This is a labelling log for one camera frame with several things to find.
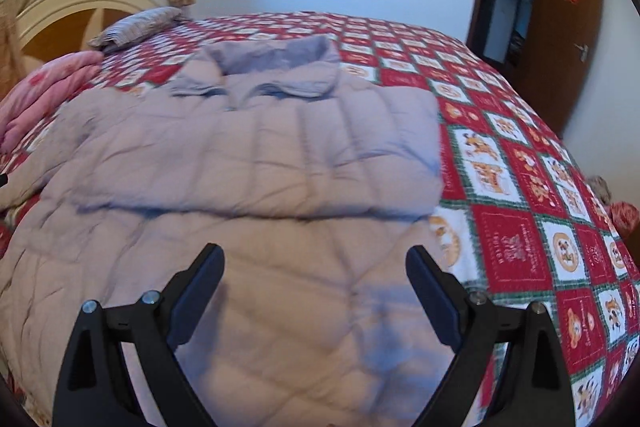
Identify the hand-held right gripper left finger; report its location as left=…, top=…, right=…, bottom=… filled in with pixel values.
left=52, top=243, right=226, bottom=427

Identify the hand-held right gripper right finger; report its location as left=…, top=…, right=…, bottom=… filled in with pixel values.
left=405, top=245, right=573, bottom=427

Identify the light grey padded jacket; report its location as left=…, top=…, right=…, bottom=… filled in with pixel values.
left=0, top=34, right=493, bottom=427

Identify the pink folded blanket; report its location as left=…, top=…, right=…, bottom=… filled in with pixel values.
left=0, top=51, right=104, bottom=152

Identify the red checked printed bedspread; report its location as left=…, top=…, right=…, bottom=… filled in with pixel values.
left=0, top=11, right=640, bottom=427

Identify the cream wooden headboard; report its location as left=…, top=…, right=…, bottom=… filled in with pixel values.
left=15, top=0, right=161, bottom=68

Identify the striped pillow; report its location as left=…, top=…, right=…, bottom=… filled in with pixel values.
left=87, top=6, right=183, bottom=54

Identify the red cloth bundle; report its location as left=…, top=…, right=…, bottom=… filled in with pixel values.
left=585, top=174, right=640, bottom=238

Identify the brown wooden door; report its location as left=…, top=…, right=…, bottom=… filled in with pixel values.
left=515, top=0, right=606, bottom=140

